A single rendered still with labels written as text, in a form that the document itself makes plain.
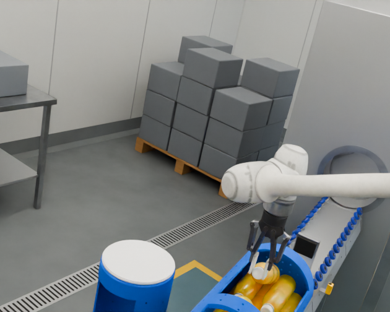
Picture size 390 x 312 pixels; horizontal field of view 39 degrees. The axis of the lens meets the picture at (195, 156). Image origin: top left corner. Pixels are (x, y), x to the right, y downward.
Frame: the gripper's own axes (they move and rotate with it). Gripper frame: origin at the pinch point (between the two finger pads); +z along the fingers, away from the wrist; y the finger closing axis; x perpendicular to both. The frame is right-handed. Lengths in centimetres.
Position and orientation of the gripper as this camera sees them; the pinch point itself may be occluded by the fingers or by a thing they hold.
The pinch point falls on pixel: (259, 266)
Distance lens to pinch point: 177.7
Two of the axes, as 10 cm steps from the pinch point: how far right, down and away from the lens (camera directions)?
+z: -2.0, 9.0, 3.8
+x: -4.7, 2.5, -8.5
